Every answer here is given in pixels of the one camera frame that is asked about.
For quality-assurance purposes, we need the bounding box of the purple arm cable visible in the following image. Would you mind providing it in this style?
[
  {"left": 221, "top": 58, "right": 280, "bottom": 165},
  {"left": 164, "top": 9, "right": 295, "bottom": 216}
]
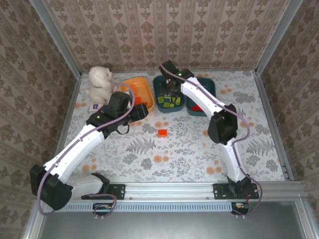
[
  {"left": 36, "top": 83, "right": 137, "bottom": 220},
  {"left": 159, "top": 64, "right": 264, "bottom": 220}
]

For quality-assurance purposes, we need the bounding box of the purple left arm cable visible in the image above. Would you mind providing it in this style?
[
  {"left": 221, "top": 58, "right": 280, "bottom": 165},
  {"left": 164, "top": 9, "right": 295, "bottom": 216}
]
[{"left": 36, "top": 83, "right": 137, "bottom": 220}]

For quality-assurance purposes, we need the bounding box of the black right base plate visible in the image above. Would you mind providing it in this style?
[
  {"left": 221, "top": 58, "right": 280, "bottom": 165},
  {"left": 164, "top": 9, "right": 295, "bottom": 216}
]
[{"left": 213, "top": 183, "right": 260, "bottom": 200}]

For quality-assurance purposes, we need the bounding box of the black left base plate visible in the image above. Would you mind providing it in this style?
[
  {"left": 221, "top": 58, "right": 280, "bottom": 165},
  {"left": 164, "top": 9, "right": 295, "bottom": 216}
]
[{"left": 82, "top": 183, "right": 126, "bottom": 200}]

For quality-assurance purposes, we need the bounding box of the right control board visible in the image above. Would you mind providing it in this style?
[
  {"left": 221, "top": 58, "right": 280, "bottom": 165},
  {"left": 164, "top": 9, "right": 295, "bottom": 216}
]
[{"left": 231, "top": 201, "right": 250, "bottom": 216}]

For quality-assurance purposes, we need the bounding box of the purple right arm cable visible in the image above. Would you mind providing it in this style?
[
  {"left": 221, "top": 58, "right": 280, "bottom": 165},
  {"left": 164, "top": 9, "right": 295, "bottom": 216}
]
[{"left": 159, "top": 64, "right": 264, "bottom": 220}]

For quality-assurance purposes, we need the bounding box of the white plush teddy bear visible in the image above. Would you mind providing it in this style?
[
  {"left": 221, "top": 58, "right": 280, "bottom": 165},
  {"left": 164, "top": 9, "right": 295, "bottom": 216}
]
[{"left": 84, "top": 66, "right": 119, "bottom": 104}]

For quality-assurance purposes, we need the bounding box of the floral tablecloth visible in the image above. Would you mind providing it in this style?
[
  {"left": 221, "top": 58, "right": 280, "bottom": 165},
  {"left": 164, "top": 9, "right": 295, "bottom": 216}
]
[{"left": 54, "top": 71, "right": 286, "bottom": 182}]

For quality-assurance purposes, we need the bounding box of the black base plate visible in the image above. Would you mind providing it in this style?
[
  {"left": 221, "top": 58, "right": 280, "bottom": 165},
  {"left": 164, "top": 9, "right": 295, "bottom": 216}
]
[
  {"left": 213, "top": 183, "right": 260, "bottom": 200},
  {"left": 82, "top": 183, "right": 126, "bottom": 200}
]

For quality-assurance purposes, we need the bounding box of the grey metal shelf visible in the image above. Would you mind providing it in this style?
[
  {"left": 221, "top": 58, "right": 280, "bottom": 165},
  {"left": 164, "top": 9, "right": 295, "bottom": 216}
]
[{"left": 23, "top": 201, "right": 319, "bottom": 239}]

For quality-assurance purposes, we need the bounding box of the thin aluminium table edge rail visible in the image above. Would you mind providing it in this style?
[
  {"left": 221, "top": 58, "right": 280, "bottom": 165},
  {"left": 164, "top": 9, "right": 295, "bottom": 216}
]
[{"left": 80, "top": 67, "right": 257, "bottom": 73}]

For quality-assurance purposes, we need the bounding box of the left control board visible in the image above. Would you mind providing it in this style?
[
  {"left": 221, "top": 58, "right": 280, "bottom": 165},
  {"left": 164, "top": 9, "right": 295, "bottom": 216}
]
[{"left": 93, "top": 202, "right": 113, "bottom": 217}]

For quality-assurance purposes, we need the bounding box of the short black left gripper cable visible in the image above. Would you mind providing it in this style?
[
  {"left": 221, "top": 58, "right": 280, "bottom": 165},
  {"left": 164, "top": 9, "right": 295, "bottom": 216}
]
[{"left": 116, "top": 124, "right": 131, "bottom": 136}]

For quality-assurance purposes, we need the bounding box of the white slotted cable duct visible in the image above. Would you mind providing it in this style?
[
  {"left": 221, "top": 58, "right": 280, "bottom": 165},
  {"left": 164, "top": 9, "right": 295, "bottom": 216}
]
[{"left": 57, "top": 201, "right": 233, "bottom": 213}]

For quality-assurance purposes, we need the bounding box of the aluminium mounting rail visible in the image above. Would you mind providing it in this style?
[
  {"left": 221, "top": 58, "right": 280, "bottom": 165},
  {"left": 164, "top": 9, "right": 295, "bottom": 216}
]
[{"left": 37, "top": 181, "right": 304, "bottom": 200}]

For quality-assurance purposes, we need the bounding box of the aluminium frame post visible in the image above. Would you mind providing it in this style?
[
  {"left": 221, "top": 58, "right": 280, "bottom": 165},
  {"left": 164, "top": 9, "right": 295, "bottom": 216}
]
[
  {"left": 254, "top": 0, "right": 304, "bottom": 73},
  {"left": 29, "top": 0, "right": 82, "bottom": 78}
]

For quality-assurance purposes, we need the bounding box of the control board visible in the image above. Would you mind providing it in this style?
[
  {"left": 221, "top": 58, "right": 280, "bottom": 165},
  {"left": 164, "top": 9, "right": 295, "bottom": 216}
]
[
  {"left": 93, "top": 202, "right": 113, "bottom": 217},
  {"left": 231, "top": 201, "right": 250, "bottom": 216}
]

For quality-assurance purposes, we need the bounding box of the orange plastic container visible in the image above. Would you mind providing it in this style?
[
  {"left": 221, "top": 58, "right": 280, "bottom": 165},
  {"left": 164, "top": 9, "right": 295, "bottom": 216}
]
[{"left": 119, "top": 77, "right": 155, "bottom": 112}]

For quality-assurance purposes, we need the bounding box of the teal plastic container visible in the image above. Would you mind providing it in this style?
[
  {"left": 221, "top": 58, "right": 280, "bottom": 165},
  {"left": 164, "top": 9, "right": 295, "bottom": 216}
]
[
  {"left": 185, "top": 76, "right": 216, "bottom": 117},
  {"left": 152, "top": 74, "right": 186, "bottom": 114}
]

